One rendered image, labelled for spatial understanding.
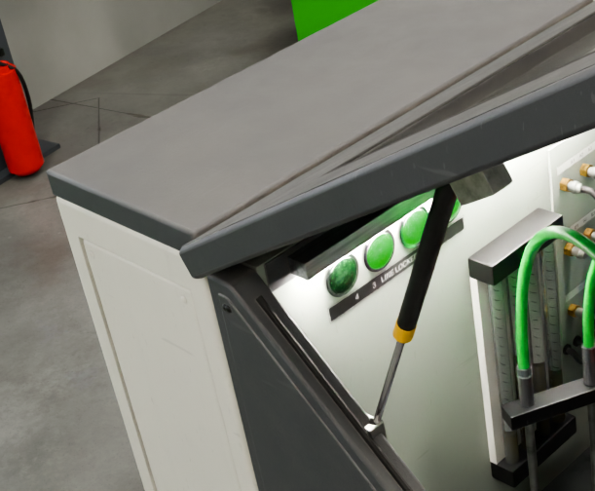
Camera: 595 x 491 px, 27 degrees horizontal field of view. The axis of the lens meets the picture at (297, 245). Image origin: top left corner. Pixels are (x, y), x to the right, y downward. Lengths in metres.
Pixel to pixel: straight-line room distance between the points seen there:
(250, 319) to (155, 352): 0.24
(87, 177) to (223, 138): 0.16
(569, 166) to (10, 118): 3.57
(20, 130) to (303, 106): 3.58
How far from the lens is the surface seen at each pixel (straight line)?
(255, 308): 1.24
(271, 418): 1.32
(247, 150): 1.39
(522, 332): 1.51
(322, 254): 1.28
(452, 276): 1.51
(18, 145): 5.02
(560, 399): 1.59
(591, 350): 1.57
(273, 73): 1.58
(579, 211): 1.69
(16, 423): 3.69
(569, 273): 1.71
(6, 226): 4.78
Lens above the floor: 2.09
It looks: 30 degrees down
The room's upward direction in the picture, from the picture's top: 11 degrees counter-clockwise
